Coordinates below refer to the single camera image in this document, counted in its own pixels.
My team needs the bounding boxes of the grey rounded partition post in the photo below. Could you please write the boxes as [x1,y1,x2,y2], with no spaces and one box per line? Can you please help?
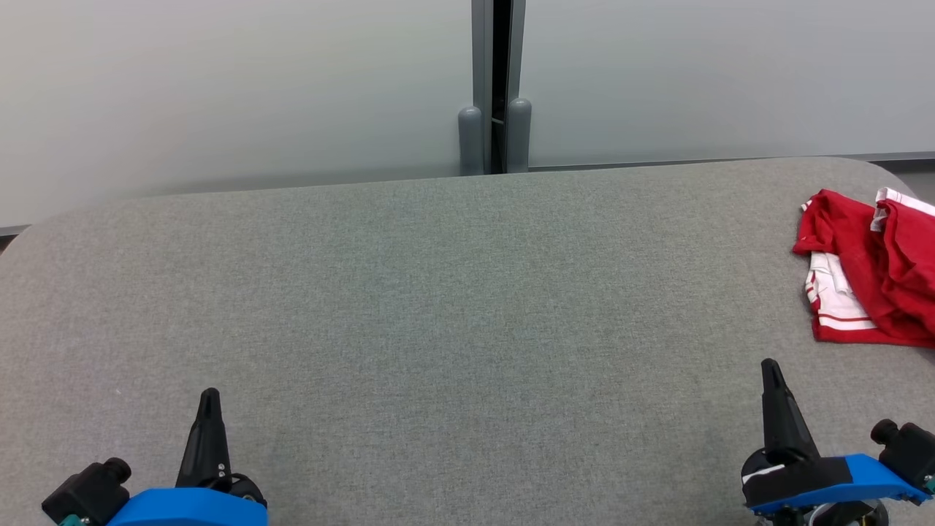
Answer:
[505,98,533,173]
[458,107,486,176]

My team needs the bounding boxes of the red shorts with white trim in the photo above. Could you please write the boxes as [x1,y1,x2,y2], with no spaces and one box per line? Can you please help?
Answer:
[869,187,935,338]

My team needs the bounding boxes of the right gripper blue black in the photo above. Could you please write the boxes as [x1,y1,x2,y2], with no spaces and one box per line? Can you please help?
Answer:
[741,357,930,516]

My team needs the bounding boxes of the grey partition frame with gap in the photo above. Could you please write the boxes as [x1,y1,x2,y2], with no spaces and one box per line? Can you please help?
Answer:
[471,0,527,175]

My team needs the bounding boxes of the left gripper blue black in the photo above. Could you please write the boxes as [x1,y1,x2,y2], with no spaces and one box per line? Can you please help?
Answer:
[105,388,270,526]

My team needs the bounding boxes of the red white basketball jersey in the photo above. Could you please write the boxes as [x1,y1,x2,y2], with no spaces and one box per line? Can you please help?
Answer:
[793,188,935,348]

